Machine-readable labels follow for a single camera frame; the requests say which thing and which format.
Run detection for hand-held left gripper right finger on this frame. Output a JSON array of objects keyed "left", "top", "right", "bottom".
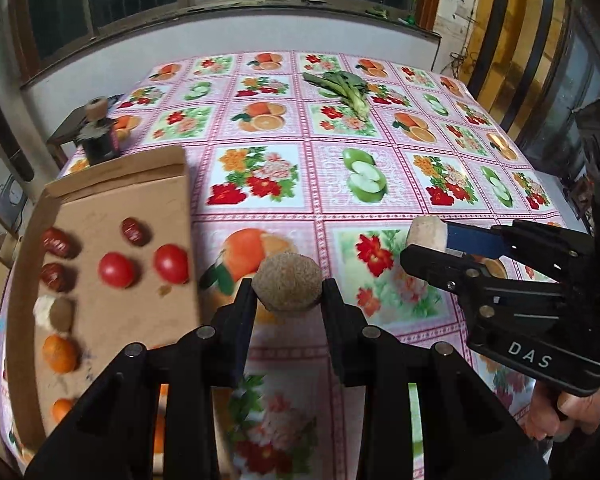
[{"left": 321, "top": 278, "right": 551, "bottom": 480}]

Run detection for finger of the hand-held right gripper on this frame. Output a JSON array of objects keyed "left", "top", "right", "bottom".
[
  {"left": 400, "top": 242, "right": 566, "bottom": 321},
  {"left": 442, "top": 219, "right": 598, "bottom": 286}
]

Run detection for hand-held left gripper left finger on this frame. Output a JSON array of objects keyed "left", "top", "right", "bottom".
[{"left": 24, "top": 277, "right": 259, "bottom": 480}]

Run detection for pale beige produce piece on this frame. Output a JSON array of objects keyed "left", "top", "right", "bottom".
[
  {"left": 34, "top": 296, "right": 58, "bottom": 330},
  {"left": 406, "top": 216, "right": 448, "bottom": 252}
]

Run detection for brown kiwi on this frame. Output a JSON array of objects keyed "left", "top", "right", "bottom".
[
  {"left": 251, "top": 253, "right": 323, "bottom": 313},
  {"left": 49, "top": 297, "right": 76, "bottom": 333}
]

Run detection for red tomato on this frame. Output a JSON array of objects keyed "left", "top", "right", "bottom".
[
  {"left": 153, "top": 243, "right": 190, "bottom": 284},
  {"left": 98, "top": 252, "right": 136, "bottom": 288}
]

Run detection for dark red date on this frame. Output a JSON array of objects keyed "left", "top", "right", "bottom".
[
  {"left": 42, "top": 227, "right": 76, "bottom": 259},
  {"left": 120, "top": 217, "right": 152, "bottom": 247},
  {"left": 41, "top": 262, "right": 73, "bottom": 292}
]

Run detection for shallow cardboard box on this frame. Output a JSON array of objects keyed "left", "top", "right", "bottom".
[{"left": 4, "top": 146, "right": 233, "bottom": 480}]

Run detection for person's right hand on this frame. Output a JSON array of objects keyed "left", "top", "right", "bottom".
[{"left": 525, "top": 377, "right": 600, "bottom": 441}]

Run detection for green leafy vegetable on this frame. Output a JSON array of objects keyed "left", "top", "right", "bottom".
[{"left": 302, "top": 71, "right": 371, "bottom": 118}]

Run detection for black jar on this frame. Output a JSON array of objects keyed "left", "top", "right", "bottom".
[{"left": 80, "top": 119, "right": 120, "bottom": 166}]

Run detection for dark wooden side table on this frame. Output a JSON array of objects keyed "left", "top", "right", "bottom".
[{"left": 47, "top": 110, "right": 88, "bottom": 161}]

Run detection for wooden spool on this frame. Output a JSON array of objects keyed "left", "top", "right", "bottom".
[{"left": 85, "top": 96, "right": 108, "bottom": 122}]

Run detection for yellow wooden door frame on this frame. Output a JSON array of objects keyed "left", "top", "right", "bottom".
[{"left": 467, "top": 0, "right": 573, "bottom": 126}]

